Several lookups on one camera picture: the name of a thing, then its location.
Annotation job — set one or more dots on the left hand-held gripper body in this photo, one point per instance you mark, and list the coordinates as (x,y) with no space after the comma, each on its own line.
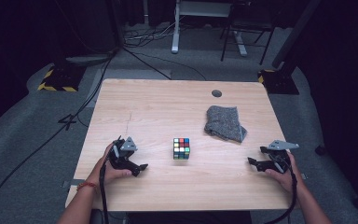
(118,158)

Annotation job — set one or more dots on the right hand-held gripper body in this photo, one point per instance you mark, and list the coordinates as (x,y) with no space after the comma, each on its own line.
(279,158)

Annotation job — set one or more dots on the multicoloured puzzle cube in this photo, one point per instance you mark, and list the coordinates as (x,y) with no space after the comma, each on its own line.
(181,148)

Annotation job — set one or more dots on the grey fuzzy cloth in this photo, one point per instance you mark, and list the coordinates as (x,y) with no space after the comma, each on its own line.
(223,123)

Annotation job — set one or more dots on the person's right hand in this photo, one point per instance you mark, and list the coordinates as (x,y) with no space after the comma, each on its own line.
(289,180)

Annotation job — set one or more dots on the black caster wheel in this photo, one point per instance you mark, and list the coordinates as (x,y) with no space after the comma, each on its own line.
(320,150)

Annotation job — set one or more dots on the black stand base yellow stripes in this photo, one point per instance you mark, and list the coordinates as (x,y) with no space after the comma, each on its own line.
(60,79)
(279,82)

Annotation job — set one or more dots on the person's dark clothing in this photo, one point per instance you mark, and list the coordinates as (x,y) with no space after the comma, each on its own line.
(189,217)

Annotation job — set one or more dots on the round grey table grommet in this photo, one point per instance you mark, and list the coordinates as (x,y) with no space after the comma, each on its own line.
(216,93)

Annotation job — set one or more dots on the slanted dark stand pole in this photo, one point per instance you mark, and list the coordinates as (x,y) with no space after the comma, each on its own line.
(295,34)

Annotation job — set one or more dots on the black chair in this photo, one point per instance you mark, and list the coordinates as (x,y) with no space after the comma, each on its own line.
(248,28)

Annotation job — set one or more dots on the grey table bracket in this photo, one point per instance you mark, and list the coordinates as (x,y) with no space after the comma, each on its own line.
(74,183)
(304,176)

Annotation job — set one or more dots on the white desk frame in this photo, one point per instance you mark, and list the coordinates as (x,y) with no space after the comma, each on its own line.
(175,31)

